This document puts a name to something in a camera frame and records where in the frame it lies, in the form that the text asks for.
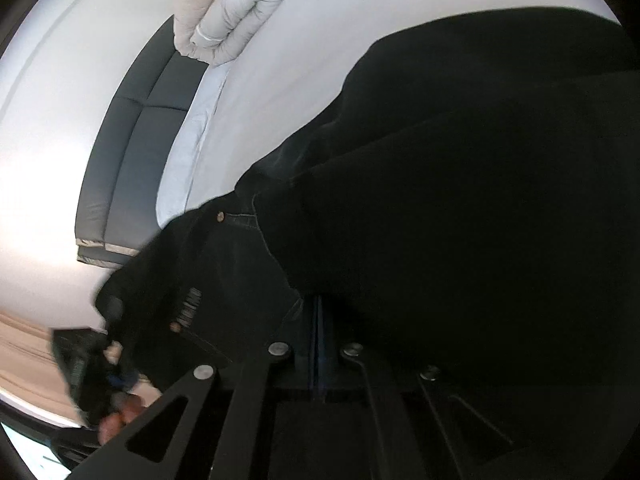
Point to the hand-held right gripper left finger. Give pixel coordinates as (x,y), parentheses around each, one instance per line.
(311,355)

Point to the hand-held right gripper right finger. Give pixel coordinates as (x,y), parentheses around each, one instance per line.
(324,355)

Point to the black denim pants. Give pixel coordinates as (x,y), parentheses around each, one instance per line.
(450,210)

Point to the person's left hand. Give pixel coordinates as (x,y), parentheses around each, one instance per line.
(122,412)

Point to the dark grey padded headboard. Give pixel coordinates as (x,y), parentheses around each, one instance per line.
(125,170)

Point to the bed with white sheet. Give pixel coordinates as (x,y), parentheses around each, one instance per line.
(300,60)

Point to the folded beige grey duvet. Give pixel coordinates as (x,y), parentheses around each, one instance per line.
(240,10)

